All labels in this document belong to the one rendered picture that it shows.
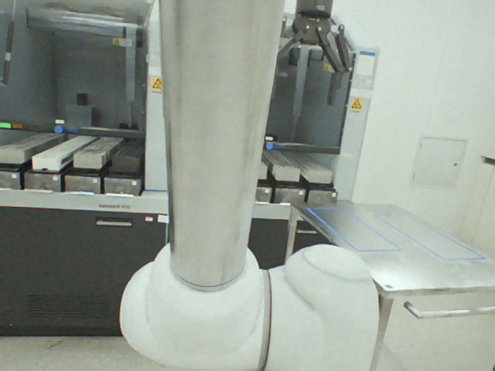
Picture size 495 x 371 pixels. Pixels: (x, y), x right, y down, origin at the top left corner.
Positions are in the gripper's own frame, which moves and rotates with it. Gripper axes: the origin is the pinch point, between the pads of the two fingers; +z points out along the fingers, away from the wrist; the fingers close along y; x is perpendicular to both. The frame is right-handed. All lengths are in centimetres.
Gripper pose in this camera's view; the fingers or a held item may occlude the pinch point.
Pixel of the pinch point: (302, 97)
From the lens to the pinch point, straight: 81.5
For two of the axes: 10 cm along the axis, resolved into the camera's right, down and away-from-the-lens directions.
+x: -1.3, -2.8, 9.5
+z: -1.0, 9.6, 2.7
